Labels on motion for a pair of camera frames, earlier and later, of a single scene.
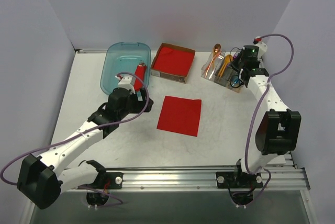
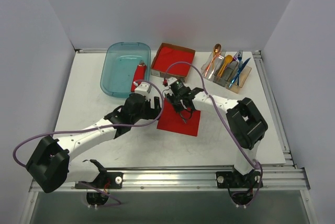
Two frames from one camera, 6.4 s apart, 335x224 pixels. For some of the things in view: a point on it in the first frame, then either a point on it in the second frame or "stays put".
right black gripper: (236, 78) to (179, 104)
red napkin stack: (174, 62) stays put
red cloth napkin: (180, 115) stays put
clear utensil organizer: (217, 69) stays put
